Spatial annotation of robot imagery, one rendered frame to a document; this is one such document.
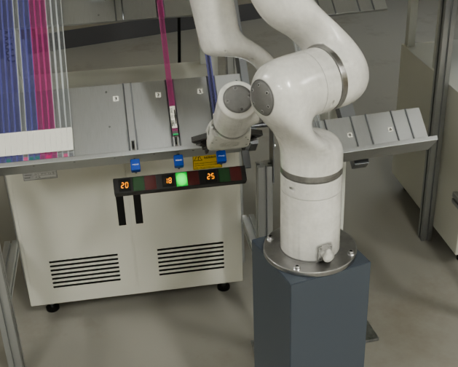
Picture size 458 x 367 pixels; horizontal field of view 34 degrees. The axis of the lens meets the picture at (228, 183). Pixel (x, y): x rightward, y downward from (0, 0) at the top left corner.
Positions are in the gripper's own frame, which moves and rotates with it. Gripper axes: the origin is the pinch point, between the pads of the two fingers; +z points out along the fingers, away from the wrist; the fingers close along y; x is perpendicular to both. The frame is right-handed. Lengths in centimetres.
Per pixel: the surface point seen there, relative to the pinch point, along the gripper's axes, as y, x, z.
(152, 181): -18.1, -4.4, 11.1
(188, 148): -8.1, 2.4, 8.0
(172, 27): 15, 181, 306
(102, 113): -29.0, 14.7, 10.2
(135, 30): -10, 178, 300
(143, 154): -19.8, 2.3, 8.2
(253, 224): 13, -10, 55
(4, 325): -63, -33, 44
